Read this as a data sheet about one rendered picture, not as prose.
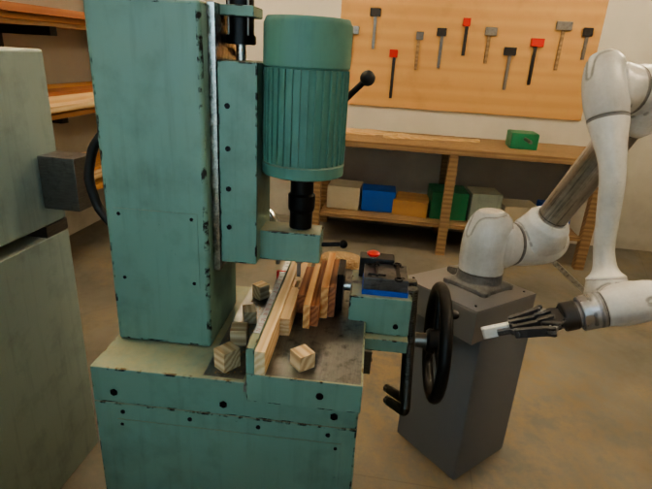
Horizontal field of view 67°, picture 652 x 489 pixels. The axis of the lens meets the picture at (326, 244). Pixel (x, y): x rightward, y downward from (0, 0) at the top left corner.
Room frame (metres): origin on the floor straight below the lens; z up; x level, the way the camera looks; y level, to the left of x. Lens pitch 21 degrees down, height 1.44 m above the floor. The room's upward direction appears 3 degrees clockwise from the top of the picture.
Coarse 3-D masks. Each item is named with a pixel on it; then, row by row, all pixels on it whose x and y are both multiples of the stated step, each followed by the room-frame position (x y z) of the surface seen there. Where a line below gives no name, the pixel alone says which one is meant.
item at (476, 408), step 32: (416, 320) 1.62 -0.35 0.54; (416, 352) 1.60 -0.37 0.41; (480, 352) 1.41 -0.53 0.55; (512, 352) 1.53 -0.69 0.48; (416, 384) 1.58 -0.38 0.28; (448, 384) 1.47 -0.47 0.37; (480, 384) 1.43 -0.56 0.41; (512, 384) 1.56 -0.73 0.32; (416, 416) 1.56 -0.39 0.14; (448, 416) 1.45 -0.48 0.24; (480, 416) 1.45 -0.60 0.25; (448, 448) 1.43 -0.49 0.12; (480, 448) 1.48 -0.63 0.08
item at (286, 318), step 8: (304, 264) 1.15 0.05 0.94; (304, 272) 1.11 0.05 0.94; (288, 296) 0.97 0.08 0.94; (296, 296) 0.97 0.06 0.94; (288, 304) 0.94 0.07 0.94; (296, 304) 0.96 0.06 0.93; (288, 312) 0.90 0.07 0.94; (296, 312) 0.97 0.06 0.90; (280, 320) 0.87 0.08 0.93; (288, 320) 0.87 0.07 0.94; (280, 328) 0.87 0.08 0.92; (288, 328) 0.87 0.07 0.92
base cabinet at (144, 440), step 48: (144, 432) 0.86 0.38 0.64; (192, 432) 0.85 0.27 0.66; (240, 432) 0.85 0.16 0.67; (288, 432) 0.84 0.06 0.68; (336, 432) 0.83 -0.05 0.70; (144, 480) 0.86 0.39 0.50; (192, 480) 0.85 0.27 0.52; (240, 480) 0.84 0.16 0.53; (288, 480) 0.84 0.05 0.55; (336, 480) 0.83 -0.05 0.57
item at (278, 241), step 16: (272, 224) 1.07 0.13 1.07; (288, 224) 1.08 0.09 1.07; (272, 240) 1.03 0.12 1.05; (288, 240) 1.03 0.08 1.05; (304, 240) 1.02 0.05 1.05; (320, 240) 1.03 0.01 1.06; (272, 256) 1.03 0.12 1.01; (288, 256) 1.03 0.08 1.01; (304, 256) 1.02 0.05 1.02; (320, 256) 1.05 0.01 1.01
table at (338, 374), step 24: (312, 264) 1.25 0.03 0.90; (336, 312) 0.98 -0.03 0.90; (288, 336) 0.87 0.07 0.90; (312, 336) 0.88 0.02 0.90; (336, 336) 0.88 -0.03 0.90; (360, 336) 0.89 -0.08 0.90; (384, 336) 0.94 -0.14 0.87; (288, 360) 0.79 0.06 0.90; (336, 360) 0.80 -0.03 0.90; (360, 360) 0.80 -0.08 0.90; (264, 384) 0.74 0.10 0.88; (288, 384) 0.73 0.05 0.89; (312, 384) 0.73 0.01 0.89; (336, 384) 0.73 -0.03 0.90; (360, 384) 0.73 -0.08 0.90; (336, 408) 0.73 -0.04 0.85; (360, 408) 0.72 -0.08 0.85
